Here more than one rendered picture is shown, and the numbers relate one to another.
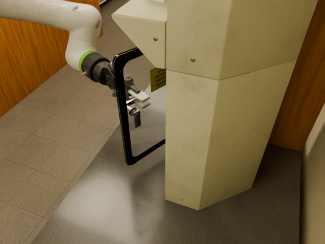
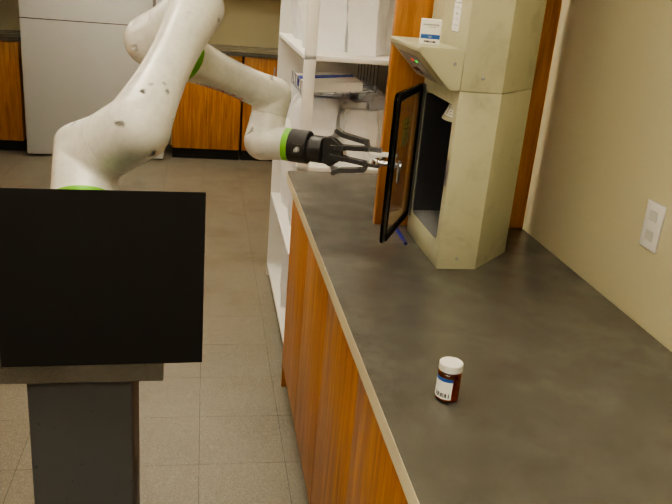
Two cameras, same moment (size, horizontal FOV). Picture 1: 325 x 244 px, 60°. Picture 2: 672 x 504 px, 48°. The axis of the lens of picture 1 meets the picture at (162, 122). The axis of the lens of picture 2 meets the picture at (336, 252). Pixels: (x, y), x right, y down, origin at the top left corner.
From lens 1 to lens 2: 1.55 m
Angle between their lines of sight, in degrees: 35
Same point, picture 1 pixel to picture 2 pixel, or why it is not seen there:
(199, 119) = (484, 136)
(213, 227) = (498, 275)
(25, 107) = not seen: outside the picture
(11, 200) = not seen: outside the picture
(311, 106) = (523, 166)
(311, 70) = not seen: hidden behind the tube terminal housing
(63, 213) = (346, 290)
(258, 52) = (517, 75)
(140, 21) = (444, 50)
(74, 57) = (270, 136)
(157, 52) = (455, 75)
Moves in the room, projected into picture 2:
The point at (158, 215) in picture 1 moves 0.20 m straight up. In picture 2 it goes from (442, 277) to (453, 203)
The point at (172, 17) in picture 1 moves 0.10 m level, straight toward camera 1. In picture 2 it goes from (471, 45) to (497, 50)
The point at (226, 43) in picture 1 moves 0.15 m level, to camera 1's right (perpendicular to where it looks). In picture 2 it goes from (507, 62) to (551, 63)
